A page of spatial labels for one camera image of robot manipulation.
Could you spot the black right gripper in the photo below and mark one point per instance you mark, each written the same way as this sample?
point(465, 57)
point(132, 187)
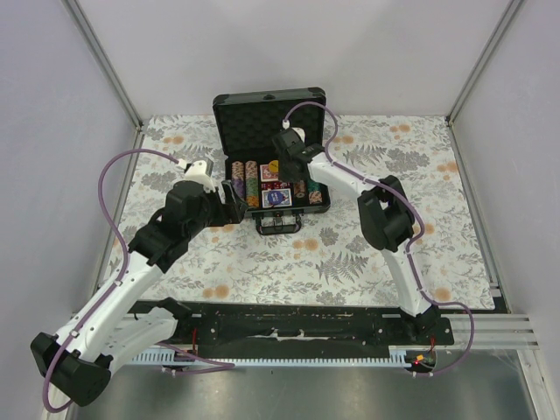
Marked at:
point(284, 177)

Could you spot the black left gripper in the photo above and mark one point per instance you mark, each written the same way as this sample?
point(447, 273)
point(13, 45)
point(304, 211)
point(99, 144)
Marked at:
point(233, 212)

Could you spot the yellow big blind button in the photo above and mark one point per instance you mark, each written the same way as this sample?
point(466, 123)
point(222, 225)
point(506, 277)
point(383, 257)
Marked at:
point(274, 166)

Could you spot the red card deck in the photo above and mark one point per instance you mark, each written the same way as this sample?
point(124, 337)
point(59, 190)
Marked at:
point(266, 175)

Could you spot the blue small blind button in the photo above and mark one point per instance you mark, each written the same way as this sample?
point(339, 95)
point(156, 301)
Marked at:
point(274, 197)

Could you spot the blue card deck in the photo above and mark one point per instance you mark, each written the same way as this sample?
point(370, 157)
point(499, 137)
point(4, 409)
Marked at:
point(287, 202)

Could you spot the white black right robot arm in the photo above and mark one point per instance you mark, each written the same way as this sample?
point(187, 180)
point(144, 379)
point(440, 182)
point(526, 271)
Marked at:
point(386, 217)

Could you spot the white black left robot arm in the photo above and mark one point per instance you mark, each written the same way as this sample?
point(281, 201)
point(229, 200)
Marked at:
point(83, 355)

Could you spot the black poker set case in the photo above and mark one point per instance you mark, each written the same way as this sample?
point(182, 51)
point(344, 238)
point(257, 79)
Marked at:
point(247, 122)

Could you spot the poker chip row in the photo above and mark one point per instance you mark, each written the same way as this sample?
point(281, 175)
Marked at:
point(314, 192)
point(299, 189)
point(238, 178)
point(251, 184)

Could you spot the leftmost poker chip row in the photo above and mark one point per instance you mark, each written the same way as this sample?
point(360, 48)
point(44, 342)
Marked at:
point(238, 178)

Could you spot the rightmost poker chip row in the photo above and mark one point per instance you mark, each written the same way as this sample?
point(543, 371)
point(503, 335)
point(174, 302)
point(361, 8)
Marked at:
point(314, 192)

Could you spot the floral patterned table mat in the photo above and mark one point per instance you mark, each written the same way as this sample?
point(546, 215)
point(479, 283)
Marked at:
point(327, 262)

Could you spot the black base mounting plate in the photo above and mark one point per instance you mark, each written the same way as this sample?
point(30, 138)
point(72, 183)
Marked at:
point(216, 324)

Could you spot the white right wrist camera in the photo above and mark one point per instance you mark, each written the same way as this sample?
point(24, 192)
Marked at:
point(299, 131)

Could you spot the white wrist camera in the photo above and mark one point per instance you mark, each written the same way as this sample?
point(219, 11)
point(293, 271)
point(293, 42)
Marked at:
point(200, 172)
point(299, 131)

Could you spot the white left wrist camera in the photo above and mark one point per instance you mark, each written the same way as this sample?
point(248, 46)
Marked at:
point(200, 172)

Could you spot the aluminium frame post right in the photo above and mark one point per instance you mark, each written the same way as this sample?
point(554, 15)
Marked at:
point(491, 46)

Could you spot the aluminium frame post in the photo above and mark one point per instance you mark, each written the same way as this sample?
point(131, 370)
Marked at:
point(491, 46)
point(103, 61)

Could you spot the aluminium frame post left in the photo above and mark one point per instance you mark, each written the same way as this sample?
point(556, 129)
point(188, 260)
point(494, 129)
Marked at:
point(103, 61)

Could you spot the aluminium front rail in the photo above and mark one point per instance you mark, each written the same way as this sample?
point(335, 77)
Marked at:
point(493, 331)

